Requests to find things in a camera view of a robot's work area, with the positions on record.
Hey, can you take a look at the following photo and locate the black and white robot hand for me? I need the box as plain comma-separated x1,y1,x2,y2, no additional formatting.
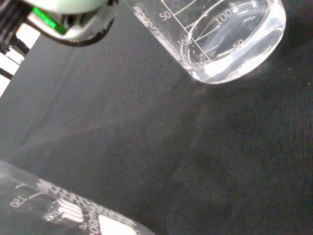
24,0,118,47

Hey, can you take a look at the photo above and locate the black bench cloth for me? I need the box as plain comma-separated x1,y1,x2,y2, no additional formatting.
0,0,313,235

